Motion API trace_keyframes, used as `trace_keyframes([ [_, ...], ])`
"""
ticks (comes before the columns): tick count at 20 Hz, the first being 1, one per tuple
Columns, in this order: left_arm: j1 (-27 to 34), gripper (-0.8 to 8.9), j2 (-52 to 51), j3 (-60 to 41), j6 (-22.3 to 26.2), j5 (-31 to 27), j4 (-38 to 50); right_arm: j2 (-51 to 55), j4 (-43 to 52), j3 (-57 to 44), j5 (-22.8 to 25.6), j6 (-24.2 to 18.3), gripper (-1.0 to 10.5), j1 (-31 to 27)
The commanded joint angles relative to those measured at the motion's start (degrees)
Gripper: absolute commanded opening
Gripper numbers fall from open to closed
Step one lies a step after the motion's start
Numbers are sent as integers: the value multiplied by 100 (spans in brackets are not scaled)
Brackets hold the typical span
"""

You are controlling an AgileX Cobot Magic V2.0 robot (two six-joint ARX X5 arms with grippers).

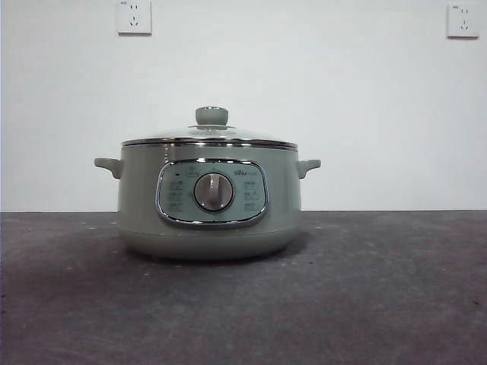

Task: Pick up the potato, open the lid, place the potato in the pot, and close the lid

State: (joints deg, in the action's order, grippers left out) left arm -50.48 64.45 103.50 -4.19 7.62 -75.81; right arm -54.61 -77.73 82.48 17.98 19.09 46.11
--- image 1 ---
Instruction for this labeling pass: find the white wall socket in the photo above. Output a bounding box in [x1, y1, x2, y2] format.
[116, 0, 152, 37]
[446, 4, 480, 40]

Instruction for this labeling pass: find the glass lid with green knob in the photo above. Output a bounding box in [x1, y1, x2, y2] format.
[120, 106, 297, 149]

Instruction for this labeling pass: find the sage green electric pot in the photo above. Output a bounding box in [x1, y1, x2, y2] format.
[94, 142, 323, 262]

